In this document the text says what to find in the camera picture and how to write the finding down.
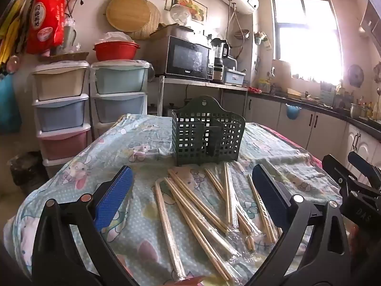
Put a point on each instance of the pale cutting board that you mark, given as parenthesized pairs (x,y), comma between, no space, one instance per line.
(281,73)

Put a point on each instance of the plastic-covered metal cup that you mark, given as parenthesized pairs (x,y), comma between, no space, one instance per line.
(69,35)

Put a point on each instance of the clear plastic dome cover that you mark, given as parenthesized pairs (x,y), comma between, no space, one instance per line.
(180,15)

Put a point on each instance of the round bamboo board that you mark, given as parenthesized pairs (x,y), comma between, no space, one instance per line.
(128,13)

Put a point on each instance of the red cloth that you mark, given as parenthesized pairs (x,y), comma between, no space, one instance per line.
(254,90)

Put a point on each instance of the grey countertop appliance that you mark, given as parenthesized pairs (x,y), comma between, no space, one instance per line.
(230,62)

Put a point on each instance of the teal-topped plastic drawer tower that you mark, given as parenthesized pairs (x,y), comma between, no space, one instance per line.
(119,77)

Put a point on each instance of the blue hanging bin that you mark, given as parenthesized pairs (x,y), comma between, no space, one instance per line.
(293,111)

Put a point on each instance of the white kitchen cabinets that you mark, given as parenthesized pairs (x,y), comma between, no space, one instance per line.
(297,125)

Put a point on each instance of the beige-topped plastic drawer tower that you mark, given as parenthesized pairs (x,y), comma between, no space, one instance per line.
(59,113)

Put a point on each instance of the black microwave oven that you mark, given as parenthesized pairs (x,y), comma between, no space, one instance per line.
(187,56)

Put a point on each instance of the fruit wall poster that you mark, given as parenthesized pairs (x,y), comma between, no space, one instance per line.
(196,9)

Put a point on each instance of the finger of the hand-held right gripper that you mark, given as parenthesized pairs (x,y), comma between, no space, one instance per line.
(361,165)
(335,168)

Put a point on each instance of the red shopping bag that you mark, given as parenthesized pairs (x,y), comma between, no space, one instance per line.
(44,15)

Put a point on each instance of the cartoon printed blue tablecloth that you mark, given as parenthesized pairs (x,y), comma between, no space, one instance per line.
(134,143)

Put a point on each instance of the range hood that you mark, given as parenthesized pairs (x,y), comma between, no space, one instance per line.
(372,20)

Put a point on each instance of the steel pot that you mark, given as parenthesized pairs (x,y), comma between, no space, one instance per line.
(355,110)

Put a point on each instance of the group of bamboo chopsticks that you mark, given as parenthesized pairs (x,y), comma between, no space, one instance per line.
(166,220)

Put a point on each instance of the red plastic basin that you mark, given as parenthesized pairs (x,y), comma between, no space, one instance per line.
(116,52)

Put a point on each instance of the round woven mat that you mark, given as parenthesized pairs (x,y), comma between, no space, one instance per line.
(154,20)

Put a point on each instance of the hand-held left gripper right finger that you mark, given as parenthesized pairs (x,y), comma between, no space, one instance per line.
(269,199)

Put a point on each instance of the yellow hanging bags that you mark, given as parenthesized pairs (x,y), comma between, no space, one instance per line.
(12,32)

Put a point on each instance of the hanging metal bowl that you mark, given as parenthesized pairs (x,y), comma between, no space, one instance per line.
(241,34)

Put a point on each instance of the brown wicker basket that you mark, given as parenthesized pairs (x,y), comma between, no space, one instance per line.
(68,57)

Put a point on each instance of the kitchen window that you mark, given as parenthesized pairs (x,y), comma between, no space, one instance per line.
(306,35)

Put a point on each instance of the wall-mounted holder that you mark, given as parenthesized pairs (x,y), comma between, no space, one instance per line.
(262,38)

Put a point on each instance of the blue plastic bag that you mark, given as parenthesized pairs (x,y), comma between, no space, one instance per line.
(9,104)

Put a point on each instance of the green plastic utensil basket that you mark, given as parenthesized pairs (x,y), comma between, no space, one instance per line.
(190,143)

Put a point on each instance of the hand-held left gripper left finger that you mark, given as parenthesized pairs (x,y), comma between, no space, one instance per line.
(114,199)

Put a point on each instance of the light blue lidded box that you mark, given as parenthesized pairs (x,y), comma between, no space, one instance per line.
(233,77)

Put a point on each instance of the black blender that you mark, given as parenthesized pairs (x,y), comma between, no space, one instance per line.
(218,59)

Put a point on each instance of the white plastic bags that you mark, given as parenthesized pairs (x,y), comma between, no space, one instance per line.
(114,37)

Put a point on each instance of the black trash bag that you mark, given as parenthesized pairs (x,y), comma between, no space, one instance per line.
(25,172)

